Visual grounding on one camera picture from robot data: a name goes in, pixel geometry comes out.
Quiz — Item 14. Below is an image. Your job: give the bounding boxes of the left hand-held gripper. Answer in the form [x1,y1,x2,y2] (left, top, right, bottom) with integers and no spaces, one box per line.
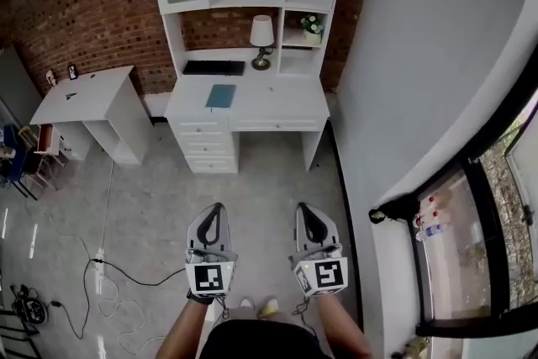
[184,203,239,304]

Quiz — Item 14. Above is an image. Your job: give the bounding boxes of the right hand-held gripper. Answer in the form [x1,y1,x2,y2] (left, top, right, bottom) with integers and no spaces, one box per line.
[287,202,350,298]

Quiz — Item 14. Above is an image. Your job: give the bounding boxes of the person's right forearm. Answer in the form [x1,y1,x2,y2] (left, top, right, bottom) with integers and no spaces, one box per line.
[313,293,374,359]

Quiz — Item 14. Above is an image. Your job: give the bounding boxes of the person's left forearm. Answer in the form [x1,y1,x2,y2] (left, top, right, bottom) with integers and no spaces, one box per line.
[155,298,216,359]

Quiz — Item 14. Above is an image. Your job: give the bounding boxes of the white desk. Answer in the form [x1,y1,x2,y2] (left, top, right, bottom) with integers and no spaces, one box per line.
[163,48,331,175]

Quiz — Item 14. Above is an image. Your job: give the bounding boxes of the black wristband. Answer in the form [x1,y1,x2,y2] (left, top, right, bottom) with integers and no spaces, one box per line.
[186,289,216,305]

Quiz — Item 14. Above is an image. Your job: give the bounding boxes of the person's right shoe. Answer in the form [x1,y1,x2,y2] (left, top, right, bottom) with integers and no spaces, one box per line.
[260,298,280,319]

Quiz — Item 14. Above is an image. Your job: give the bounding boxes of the person's beige trousers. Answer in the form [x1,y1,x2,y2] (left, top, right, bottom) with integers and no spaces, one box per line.
[228,305,296,325]

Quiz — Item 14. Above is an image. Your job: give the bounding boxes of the blue label plastic bottle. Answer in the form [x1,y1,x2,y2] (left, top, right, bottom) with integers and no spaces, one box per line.
[415,224,447,243]

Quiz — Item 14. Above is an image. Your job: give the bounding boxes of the person's black shirt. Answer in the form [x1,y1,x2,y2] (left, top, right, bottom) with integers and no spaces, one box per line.
[200,319,334,359]

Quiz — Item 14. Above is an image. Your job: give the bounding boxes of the teal notebook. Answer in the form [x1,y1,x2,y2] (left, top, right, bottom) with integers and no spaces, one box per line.
[204,83,237,113]

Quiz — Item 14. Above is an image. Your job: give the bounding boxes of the black keyboard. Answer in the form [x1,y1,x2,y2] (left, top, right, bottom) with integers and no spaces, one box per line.
[182,60,246,77]

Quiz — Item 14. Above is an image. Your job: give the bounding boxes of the small white side table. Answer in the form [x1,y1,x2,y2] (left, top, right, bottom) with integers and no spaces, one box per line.
[29,65,153,168]

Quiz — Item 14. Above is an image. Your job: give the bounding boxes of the wooden chair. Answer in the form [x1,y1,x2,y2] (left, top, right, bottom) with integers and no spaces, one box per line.
[18,123,69,191]

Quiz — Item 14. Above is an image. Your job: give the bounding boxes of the black floor device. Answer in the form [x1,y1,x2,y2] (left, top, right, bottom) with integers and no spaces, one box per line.
[9,284,48,325]

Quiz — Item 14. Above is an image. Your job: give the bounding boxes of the potted flower plant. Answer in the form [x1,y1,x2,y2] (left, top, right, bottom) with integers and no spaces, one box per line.
[299,13,324,46]

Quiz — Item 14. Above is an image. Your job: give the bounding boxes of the white shade table lamp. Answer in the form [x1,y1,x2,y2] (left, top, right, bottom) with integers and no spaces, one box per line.
[249,14,276,71]

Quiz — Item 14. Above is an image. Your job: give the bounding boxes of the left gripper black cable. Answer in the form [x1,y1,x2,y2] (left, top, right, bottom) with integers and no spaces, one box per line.
[215,297,233,325]

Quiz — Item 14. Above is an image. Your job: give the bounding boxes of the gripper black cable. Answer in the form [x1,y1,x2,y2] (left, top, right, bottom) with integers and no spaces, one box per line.
[215,297,233,325]
[291,297,321,340]

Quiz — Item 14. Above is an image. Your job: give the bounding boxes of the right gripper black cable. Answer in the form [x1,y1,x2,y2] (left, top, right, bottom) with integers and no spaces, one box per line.
[291,297,321,340]

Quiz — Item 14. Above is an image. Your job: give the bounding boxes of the black clamp bracket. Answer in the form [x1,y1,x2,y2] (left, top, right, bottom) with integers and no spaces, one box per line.
[368,199,418,224]

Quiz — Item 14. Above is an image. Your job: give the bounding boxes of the white floor cable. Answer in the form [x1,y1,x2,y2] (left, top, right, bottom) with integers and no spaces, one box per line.
[95,157,170,355]

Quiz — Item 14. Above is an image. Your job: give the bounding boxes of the black floor cable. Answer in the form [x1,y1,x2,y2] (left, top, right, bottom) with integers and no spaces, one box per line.
[53,258,188,341]

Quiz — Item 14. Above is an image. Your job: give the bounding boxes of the black window frame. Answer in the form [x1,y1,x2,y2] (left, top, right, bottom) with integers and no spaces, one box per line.
[409,87,538,340]

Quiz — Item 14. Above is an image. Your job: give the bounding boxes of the blue frame cart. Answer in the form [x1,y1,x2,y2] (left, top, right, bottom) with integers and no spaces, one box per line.
[0,123,31,182]

